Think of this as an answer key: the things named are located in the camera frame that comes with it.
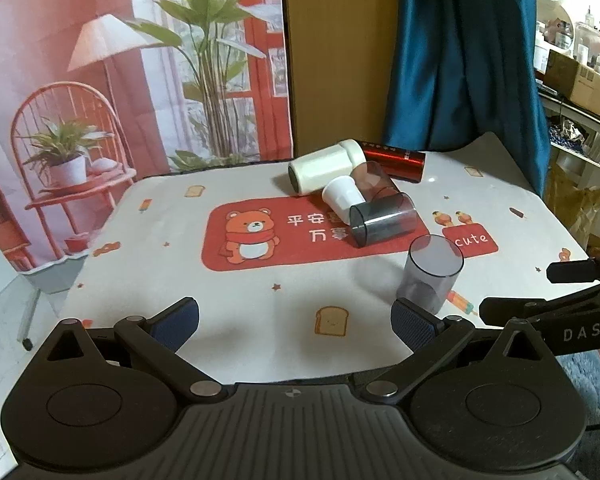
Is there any clear purple plastic cup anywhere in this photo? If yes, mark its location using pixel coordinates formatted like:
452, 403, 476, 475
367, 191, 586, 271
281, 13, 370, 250
396, 234, 464, 315

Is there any clear grey plastic cup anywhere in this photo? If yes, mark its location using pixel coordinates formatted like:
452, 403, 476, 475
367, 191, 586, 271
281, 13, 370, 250
349, 193, 418, 247

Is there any clear brown plastic cup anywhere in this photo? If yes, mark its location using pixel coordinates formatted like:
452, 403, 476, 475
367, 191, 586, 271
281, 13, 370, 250
351, 160, 400, 202

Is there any small white paper cup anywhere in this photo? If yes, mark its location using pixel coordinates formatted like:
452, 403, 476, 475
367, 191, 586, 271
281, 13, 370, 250
322, 176, 365, 226

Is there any printed room backdrop cloth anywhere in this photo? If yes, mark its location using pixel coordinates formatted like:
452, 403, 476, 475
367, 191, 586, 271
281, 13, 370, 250
0, 0, 292, 273

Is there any printed bear table mat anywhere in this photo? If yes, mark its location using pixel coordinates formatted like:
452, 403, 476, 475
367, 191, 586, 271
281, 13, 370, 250
61, 133, 584, 384

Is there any red metal bottle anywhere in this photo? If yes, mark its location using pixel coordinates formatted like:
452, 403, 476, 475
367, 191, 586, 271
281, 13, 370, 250
358, 141, 426, 183

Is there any white cluttered shelf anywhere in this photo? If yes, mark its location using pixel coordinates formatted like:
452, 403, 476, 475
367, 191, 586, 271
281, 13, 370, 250
534, 0, 600, 169

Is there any large white bottle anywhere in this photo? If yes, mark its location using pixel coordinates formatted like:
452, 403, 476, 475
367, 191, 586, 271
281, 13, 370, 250
288, 139, 366, 196

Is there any blue curtain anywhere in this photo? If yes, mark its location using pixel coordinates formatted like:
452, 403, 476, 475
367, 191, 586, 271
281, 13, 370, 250
384, 0, 550, 193

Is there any yellow wooden panel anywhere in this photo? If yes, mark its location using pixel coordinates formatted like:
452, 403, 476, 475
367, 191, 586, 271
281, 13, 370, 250
285, 0, 399, 155

